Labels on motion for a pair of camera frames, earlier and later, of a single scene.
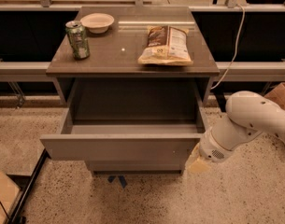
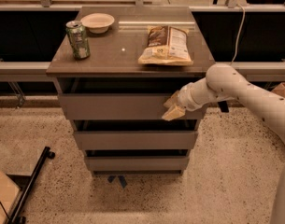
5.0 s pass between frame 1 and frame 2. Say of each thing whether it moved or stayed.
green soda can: stayed
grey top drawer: moved
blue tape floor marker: stayed
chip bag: stayed
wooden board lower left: stayed
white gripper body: moved
